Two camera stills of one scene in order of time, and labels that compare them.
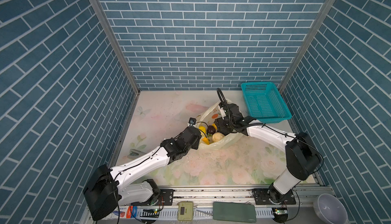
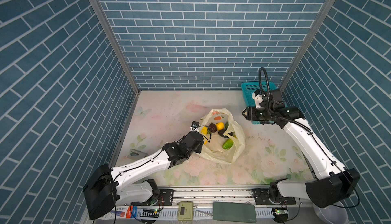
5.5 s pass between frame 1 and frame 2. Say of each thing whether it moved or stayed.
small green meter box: stayed
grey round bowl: stayed
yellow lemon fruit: stayed
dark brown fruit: stayed
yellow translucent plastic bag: moved
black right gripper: moved
